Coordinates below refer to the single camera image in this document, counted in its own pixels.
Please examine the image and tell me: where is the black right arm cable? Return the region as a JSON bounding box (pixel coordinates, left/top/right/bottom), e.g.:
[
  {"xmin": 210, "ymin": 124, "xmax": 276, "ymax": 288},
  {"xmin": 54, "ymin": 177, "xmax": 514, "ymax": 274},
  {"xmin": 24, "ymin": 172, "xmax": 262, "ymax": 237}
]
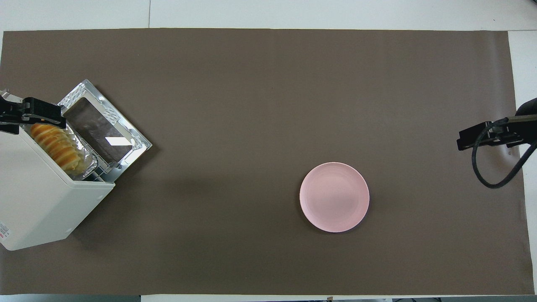
[{"xmin": 471, "ymin": 119, "xmax": 537, "ymax": 189}]

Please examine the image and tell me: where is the sliced golden bread loaf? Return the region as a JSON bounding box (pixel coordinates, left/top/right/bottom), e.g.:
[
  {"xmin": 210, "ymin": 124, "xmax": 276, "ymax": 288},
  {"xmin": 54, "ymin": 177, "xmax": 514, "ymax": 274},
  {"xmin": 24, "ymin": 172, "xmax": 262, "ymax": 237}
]
[{"xmin": 30, "ymin": 123, "xmax": 82, "ymax": 173}]

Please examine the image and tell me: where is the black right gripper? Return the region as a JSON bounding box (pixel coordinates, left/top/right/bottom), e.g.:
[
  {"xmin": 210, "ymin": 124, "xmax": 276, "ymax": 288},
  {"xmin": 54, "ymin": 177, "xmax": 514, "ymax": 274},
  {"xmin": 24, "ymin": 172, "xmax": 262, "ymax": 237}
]
[{"xmin": 456, "ymin": 115, "xmax": 525, "ymax": 151}]

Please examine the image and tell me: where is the white toaster oven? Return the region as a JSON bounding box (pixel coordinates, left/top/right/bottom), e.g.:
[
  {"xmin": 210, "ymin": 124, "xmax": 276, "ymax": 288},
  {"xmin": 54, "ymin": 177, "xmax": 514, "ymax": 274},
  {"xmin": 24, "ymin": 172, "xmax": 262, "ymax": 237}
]
[{"xmin": 0, "ymin": 89, "xmax": 116, "ymax": 251}]

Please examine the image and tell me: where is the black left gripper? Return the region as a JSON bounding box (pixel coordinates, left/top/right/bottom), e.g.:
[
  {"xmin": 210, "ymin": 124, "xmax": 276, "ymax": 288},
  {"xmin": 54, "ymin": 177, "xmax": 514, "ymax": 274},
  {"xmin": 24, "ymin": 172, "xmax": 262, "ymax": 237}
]
[{"xmin": 0, "ymin": 97, "xmax": 67, "ymax": 135}]

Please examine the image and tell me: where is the brown table mat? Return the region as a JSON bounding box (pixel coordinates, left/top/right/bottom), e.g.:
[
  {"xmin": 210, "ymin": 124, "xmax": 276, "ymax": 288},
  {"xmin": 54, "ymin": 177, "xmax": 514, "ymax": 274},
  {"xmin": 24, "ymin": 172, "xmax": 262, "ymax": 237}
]
[{"xmin": 0, "ymin": 28, "xmax": 535, "ymax": 295}]

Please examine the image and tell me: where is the glass oven door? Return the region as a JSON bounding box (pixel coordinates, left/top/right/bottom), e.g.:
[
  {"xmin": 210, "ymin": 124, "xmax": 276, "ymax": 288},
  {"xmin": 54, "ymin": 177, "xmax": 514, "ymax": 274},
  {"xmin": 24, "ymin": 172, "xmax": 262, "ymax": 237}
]
[{"xmin": 57, "ymin": 79, "xmax": 153, "ymax": 183}]

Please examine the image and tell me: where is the pink round plate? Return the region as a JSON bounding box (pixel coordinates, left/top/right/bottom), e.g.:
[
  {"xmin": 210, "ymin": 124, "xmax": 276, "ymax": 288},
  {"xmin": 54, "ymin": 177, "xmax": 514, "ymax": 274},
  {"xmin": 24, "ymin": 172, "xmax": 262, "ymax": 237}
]
[{"xmin": 300, "ymin": 162, "xmax": 370, "ymax": 233}]

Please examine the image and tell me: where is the metal oven wire rack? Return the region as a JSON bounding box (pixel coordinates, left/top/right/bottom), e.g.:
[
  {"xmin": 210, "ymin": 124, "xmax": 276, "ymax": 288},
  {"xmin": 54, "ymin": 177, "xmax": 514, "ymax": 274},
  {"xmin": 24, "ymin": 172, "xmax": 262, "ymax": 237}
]
[{"xmin": 83, "ymin": 163, "xmax": 106, "ymax": 182}]

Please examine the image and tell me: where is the aluminium foil tray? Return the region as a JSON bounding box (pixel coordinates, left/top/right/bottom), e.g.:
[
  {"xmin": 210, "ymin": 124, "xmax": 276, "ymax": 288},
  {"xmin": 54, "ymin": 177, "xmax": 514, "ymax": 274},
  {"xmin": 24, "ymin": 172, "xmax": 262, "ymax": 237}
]
[{"xmin": 23, "ymin": 122, "xmax": 99, "ymax": 179}]

